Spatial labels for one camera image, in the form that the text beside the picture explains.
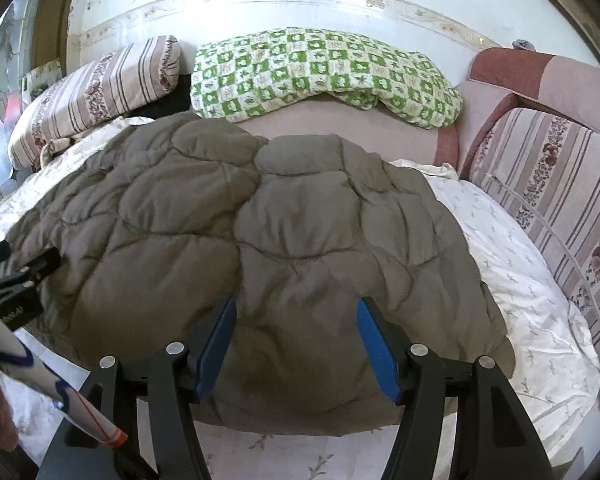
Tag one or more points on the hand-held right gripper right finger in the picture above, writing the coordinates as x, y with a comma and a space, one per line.
377, 350

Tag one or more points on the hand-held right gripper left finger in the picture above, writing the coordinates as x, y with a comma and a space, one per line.
215, 350

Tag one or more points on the grey-brown puffer jacket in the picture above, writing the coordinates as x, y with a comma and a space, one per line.
280, 220

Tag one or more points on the cream leaf print cloth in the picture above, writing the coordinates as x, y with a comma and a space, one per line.
55, 149

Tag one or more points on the white leaf print blanket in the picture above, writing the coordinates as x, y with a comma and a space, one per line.
510, 270

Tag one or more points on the green floral cloth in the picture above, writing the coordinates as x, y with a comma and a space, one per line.
42, 77

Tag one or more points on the striped floral pillow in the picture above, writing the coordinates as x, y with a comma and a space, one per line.
90, 90

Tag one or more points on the pink bed sheet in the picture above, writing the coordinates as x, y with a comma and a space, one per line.
330, 120

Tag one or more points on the striped floral sofa cushion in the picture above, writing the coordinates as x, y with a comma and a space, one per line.
555, 175

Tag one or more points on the green checked pillow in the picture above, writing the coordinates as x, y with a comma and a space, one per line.
305, 60

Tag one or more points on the pink maroon cushion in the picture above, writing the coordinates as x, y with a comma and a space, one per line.
520, 75

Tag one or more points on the small grey cloth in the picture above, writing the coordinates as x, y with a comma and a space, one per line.
524, 45

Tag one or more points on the brown wooden frame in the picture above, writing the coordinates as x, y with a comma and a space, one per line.
55, 10

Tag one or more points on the dark wooden frame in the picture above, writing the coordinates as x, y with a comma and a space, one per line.
580, 20

